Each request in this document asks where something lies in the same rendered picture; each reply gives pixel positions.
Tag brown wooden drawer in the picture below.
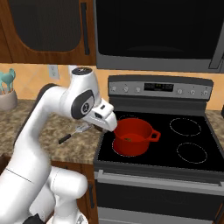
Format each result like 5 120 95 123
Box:
0 153 13 176

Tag white wall socket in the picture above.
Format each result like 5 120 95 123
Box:
47 64 61 81

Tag black oven door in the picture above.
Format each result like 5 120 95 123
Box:
94 170 224 224

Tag black base cupboard handle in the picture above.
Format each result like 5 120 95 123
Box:
87 183 96 210

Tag black-handled metal spatula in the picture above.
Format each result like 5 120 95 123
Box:
58 122 92 145

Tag red pot with handles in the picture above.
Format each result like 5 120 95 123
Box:
112 117 162 158

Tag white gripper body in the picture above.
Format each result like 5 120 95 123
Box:
87 110 119 133

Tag brown wooden base cupboard door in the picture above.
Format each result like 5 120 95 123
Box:
50 160 100 224

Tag black and grey stove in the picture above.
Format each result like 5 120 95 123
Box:
93 73 224 224

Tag pale grey utensil pot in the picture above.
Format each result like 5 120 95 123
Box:
0 88 18 112

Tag teal kitchen utensils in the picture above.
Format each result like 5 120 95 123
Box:
0 67 17 95

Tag black cupboard door handle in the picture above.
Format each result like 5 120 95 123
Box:
80 2 91 56

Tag grey oven door handle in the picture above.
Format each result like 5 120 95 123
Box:
96 169 224 197

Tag black and grey microwave oven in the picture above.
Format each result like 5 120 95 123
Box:
93 0 224 74

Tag grey microwave door handle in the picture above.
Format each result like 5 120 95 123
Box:
207 40 224 70

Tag brown glass-fronted cupboard door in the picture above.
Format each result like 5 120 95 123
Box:
0 0 97 67

